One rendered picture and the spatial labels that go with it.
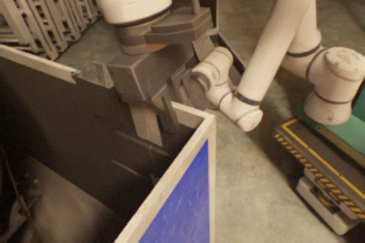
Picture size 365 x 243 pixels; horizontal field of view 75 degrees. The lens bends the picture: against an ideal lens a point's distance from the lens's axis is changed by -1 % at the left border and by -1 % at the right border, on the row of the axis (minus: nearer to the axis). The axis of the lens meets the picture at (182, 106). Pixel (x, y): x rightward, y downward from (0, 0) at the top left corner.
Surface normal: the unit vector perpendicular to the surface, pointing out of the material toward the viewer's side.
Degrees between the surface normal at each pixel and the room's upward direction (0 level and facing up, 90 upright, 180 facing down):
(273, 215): 0
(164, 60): 80
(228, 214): 0
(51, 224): 0
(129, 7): 84
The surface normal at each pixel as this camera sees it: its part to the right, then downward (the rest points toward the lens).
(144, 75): 0.83, 0.15
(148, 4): 0.50, 0.40
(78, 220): -0.08, -0.75
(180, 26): -0.16, 0.61
